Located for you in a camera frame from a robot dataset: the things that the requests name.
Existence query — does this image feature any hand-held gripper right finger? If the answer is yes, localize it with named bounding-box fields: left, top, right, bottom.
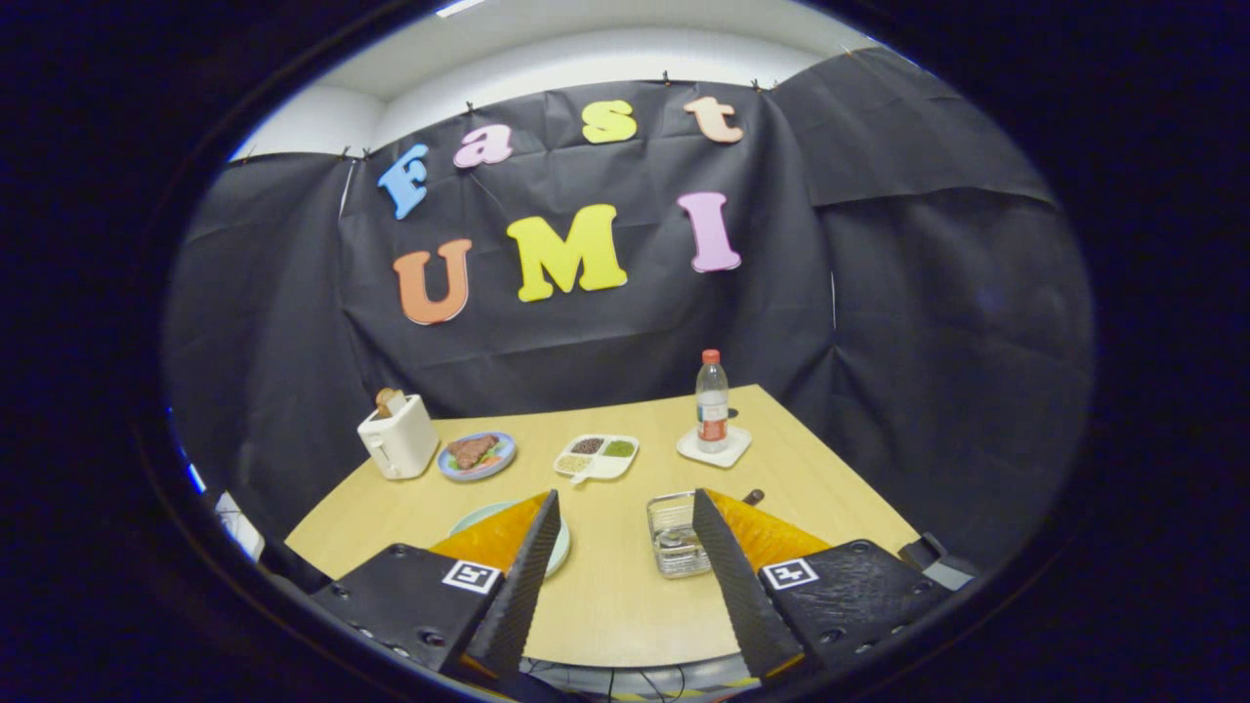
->
left=690, top=488, right=954, bottom=683

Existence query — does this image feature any pale green round plate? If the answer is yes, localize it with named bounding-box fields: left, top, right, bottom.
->
left=448, top=501, right=573, bottom=580

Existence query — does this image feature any dark grey object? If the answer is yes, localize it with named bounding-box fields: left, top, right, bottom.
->
left=897, top=532, right=979, bottom=593

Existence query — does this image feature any black backdrop cloth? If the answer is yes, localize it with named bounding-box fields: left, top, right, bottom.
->
left=161, top=47, right=1095, bottom=573

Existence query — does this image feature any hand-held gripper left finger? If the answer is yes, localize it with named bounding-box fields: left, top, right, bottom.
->
left=311, top=490, right=564, bottom=682

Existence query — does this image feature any cream white toaster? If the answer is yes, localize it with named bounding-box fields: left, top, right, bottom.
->
left=356, top=393, right=441, bottom=481

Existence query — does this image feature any clear red-capped water bottle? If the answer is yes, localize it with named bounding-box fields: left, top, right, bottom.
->
left=695, top=350, right=731, bottom=454

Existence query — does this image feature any black floor cable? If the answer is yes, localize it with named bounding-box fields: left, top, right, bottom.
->
left=522, top=658, right=758, bottom=703

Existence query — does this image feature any brown meat piece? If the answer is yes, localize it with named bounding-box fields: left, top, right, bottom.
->
left=447, top=434, right=500, bottom=471

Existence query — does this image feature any metal wire cutlery rack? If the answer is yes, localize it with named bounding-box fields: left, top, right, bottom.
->
left=646, top=491, right=715, bottom=581

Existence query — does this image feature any white divided dish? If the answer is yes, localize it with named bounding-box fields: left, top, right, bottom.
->
left=553, top=434, right=641, bottom=486

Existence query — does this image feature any blue oval plate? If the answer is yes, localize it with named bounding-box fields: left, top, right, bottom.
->
left=437, top=432, right=518, bottom=484

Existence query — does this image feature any white square coaster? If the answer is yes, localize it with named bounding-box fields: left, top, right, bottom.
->
left=677, top=424, right=754, bottom=471

